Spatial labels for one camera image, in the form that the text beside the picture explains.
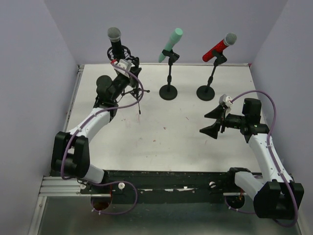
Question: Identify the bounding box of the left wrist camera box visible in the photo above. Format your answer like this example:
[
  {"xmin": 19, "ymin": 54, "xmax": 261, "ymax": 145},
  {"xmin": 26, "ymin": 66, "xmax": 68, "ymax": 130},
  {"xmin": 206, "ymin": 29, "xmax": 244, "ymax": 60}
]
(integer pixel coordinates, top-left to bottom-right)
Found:
[{"xmin": 111, "ymin": 59, "xmax": 132, "ymax": 78}]

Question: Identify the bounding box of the aluminium frame rail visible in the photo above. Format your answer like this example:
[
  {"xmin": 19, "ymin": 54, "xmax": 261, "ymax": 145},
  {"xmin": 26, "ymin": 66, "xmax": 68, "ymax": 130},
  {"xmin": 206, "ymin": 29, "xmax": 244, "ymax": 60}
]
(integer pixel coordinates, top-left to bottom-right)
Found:
[{"xmin": 39, "ymin": 176, "xmax": 111, "ymax": 198}]

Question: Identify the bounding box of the short black round-base mic stand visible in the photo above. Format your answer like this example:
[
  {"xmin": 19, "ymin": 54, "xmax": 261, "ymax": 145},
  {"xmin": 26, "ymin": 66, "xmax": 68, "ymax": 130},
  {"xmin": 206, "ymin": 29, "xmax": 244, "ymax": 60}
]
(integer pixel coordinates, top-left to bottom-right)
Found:
[{"xmin": 159, "ymin": 50, "xmax": 180, "ymax": 101}]

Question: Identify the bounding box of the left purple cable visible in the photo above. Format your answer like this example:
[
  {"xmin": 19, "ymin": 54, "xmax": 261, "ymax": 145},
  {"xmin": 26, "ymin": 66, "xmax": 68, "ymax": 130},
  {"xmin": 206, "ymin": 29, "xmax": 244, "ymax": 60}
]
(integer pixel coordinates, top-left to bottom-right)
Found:
[{"xmin": 60, "ymin": 61, "xmax": 144, "ymax": 216}]

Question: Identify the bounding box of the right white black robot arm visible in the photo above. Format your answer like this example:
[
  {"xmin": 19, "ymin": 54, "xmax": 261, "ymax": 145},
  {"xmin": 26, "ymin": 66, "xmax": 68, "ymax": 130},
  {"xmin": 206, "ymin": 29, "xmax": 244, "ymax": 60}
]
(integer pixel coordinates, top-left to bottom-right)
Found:
[{"xmin": 200, "ymin": 94, "xmax": 304, "ymax": 220}]

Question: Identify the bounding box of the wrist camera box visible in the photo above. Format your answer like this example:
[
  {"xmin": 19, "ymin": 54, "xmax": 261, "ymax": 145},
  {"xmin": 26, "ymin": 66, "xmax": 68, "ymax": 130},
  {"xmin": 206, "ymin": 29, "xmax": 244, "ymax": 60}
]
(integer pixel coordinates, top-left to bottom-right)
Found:
[
  {"xmin": 219, "ymin": 94, "xmax": 233, "ymax": 117},
  {"xmin": 111, "ymin": 59, "xmax": 132, "ymax": 78}
]

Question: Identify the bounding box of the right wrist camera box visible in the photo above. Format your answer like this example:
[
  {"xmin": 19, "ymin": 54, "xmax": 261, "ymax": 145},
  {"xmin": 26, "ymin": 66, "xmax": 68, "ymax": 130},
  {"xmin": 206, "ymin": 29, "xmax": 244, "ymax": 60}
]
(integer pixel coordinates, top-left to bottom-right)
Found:
[{"xmin": 219, "ymin": 94, "xmax": 233, "ymax": 117}]

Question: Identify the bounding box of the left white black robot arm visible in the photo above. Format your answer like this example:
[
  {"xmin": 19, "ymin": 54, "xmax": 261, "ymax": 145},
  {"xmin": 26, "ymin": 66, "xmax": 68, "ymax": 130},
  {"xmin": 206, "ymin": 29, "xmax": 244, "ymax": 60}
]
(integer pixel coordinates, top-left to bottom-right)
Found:
[{"xmin": 51, "ymin": 66, "xmax": 143, "ymax": 184}]

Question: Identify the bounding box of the mint green microphone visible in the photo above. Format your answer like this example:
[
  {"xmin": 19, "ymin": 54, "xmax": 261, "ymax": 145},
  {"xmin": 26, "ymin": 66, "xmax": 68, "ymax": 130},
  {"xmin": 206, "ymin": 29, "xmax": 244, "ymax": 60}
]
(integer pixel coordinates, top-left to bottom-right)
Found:
[{"xmin": 164, "ymin": 28, "xmax": 183, "ymax": 51}]

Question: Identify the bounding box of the red glitter microphone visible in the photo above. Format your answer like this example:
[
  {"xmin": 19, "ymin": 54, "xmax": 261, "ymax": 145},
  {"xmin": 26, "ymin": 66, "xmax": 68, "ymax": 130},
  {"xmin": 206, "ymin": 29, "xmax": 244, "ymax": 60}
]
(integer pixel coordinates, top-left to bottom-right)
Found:
[{"xmin": 202, "ymin": 33, "xmax": 237, "ymax": 62}]

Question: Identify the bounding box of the black front mounting rail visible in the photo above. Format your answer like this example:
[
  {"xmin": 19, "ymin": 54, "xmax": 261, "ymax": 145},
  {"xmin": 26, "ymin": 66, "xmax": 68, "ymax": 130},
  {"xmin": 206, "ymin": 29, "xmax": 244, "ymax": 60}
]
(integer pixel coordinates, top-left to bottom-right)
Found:
[{"xmin": 81, "ymin": 170, "xmax": 245, "ymax": 208}]

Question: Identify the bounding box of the black microphone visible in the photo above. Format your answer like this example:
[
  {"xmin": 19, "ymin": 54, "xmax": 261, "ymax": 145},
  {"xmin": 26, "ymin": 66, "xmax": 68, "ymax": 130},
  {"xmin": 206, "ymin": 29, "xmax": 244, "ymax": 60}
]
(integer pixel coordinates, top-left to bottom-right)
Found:
[{"xmin": 107, "ymin": 27, "xmax": 124, "ymax": 60}]

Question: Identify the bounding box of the tall black tripod mic stand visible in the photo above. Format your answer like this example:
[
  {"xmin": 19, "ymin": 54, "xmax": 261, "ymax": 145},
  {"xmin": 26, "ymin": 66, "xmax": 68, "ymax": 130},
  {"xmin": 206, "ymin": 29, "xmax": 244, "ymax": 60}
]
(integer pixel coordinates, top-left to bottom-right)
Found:
[{"xmin": 107, "ymin": 43, "xmax": 150, "ymax": 114}]

